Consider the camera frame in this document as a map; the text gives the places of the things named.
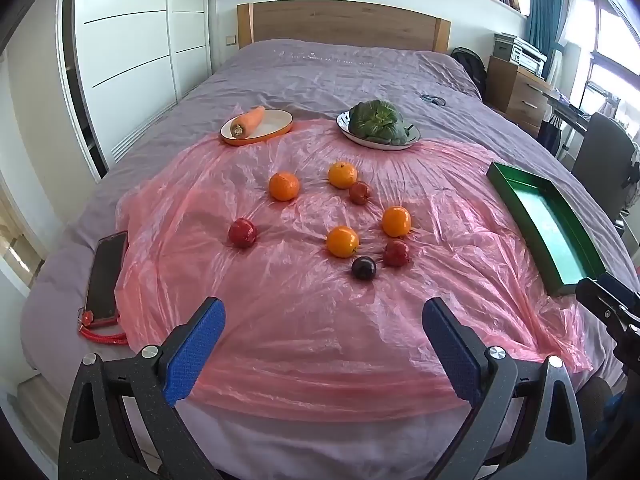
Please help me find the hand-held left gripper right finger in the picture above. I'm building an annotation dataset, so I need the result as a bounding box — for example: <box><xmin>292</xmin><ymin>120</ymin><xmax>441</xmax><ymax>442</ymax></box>
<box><xmin>421</xmin><ymin>297</ymin><xmax>587</xmax><ymax>480</ymax></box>

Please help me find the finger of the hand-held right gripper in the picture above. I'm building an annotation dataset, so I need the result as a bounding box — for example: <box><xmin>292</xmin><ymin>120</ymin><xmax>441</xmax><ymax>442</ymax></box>
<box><xmin>575</xmin><ymin>271</ymin><xmax>640</xmax><ymax>341</ymax></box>

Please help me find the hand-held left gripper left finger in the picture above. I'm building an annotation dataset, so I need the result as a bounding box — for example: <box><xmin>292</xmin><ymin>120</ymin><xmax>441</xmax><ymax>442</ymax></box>
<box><xmin>59</xmin><ymin>296</ymin><xmax>227</xmax><ymax>480</ymax></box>

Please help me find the green rectangular tray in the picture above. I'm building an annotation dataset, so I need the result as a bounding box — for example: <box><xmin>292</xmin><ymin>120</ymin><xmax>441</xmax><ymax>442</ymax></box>
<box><xmin>486</xmin><ymin>161</ymin><xmax>607</xmax><ymax>297</ymax></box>

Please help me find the small red apple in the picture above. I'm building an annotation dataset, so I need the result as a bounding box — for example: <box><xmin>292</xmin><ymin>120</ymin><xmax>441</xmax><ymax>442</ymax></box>
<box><xmin>228</xmin><ymin>217</ymin><xmax>258</xmax><ymax>248</ymax></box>
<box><xmin>382</xmin><ymin>240</ymin><xmax>411</xmax><ymax>268</ymax></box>
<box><xmin>348</xmin><ymin>181</ymin><xmax>373</xmax><ymax>206</ymax></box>

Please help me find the dark purple plum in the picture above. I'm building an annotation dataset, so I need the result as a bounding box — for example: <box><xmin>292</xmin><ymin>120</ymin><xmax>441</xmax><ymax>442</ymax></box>
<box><xmin>351</xmin><ymin>256</ymin><xmax>377</xmax><ymax>282</ymax></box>

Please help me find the orange mandarin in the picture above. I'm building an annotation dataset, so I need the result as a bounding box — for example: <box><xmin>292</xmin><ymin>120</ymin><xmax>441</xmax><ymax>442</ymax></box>
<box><xmin>268</xmin><ymin>172</ymin><xmax>301</xmax><ymax>202</ymax></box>
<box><xmin>326</xmin><ymin>226</ymin><xmax>360</xmax><ymax>259</ymax></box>
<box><xmin>381</xmin><ymin>206</ymin><xmax>412</xmax><ymax>238</ymax></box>
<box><xmin>328</xmin><ymin>161</ymin><xmax>358</xmax><ymax>190</ymax></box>

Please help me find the pink plastic sheet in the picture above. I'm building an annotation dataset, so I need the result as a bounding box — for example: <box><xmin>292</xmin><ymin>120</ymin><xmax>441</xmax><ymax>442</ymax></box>
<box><xmin>114</xmin><ymin>119</ymin><xmax>596</xmax><ymax>418</ymax></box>

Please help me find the black smartphone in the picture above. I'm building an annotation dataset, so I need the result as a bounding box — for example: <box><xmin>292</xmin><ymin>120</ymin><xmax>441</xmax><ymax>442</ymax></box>
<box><xmin>84</xmin><ymin>231</ymin><xmax>129</xmax><ymax>324</ymax></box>

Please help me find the grey chair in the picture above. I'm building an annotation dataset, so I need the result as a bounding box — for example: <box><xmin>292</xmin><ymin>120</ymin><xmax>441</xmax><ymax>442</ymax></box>
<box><xmin>572</xmin><ymin>112</ymin><xmax>636</xmax><ymax>221</ymax></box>

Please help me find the dark desk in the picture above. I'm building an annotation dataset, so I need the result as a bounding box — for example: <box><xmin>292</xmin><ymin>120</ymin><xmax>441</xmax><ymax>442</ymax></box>
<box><xmin>545</xmin><ymin>91</ymin><xmax>608</xmax><ymax>133</ymax></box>

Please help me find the white round plate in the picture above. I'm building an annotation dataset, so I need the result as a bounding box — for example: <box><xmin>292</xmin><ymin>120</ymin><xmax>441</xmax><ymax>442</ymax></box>
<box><xmin>336</xmin><ymin>110</ymin><xmax>422</xmax><ymax>150</ymax></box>

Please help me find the wooden drawer cabinet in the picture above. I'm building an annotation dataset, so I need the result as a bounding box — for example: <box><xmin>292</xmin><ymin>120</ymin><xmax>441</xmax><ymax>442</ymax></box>
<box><xmin>487</xmin><ymin>55</ymin><xmax>556</xmax><ymax>136</ymax></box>

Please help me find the carrot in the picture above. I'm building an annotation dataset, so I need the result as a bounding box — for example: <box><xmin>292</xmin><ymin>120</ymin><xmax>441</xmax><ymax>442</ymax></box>
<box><xmin>230</xmin><ymin>106</ymin><xmax>266</xmax><ymax>139</ymax></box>

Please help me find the orange oval dish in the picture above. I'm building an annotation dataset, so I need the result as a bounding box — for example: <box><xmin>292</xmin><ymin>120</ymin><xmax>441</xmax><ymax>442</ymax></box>
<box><xmin>219</xmin><ymin>108</ymin><xmax>295</xmax><ymax>147</ymax></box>

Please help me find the window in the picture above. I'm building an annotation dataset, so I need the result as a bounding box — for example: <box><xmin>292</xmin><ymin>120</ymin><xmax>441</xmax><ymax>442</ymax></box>
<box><xmin>580</xmin><ymin>0</ymin><xmax>640</xmax><ymax>126</ymax></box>

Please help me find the green bok choy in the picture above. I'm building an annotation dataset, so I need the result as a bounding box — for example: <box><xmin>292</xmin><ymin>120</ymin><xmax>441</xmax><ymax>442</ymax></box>
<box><xmin>348</xmin><ymin>101</ymin><xmax>411</xmax><ymax>146</ymax></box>

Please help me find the grey printer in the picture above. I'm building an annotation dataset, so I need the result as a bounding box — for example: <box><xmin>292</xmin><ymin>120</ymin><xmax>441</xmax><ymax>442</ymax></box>
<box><xmin>492</xmin><ymin>32</ymin><xmax>548</xmax><ymax>78</ymax></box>

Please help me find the black backpack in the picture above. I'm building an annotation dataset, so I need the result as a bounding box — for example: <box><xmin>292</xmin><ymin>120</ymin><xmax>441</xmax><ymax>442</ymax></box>
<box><xmin>450</xmin><ymin>47</ymin><xmax>488</xmax><ymax>101</ymax></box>

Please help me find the teal curtain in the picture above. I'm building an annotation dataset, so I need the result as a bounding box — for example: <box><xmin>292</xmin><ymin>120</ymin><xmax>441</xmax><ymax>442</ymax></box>
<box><xmin>527</xmin><ymin>0</ymin><xmax>581</xmax><ymax>83</ymax></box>

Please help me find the white wardrobe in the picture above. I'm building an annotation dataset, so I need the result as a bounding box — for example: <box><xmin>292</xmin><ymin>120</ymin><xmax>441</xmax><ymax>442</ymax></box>
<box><xmin>57</xmin><ymin>0</ymin><xmax>211</xmax><ymax>181</ymax></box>

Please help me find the wooden headboard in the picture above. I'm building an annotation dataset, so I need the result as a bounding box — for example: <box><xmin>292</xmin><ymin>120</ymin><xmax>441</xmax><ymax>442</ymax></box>
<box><xmin>236</xmin><ymin>0</ymin><xmax>452</xmax><ymax>53</ymax></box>

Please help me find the red phone strap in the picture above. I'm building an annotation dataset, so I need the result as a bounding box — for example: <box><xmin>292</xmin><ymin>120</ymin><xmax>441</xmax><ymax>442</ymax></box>
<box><xmin>76</xmin><ymin>310</ymin><xmax>128</xmax><ymax>347</ymax></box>

